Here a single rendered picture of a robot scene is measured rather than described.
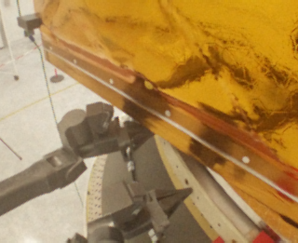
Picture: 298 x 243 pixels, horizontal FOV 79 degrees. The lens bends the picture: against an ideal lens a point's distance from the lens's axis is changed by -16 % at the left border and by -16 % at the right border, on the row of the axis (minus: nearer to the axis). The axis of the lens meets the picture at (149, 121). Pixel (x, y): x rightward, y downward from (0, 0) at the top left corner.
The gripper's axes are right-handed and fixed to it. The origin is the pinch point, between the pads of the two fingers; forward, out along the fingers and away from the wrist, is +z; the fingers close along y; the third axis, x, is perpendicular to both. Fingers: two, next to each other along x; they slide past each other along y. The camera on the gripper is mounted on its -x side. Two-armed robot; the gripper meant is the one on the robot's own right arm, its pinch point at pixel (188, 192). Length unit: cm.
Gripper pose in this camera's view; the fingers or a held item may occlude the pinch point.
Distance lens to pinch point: 41.7
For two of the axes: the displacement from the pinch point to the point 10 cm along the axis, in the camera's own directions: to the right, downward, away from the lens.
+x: 0.9, 7.2, 6.9
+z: 8.9, -3.6, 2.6
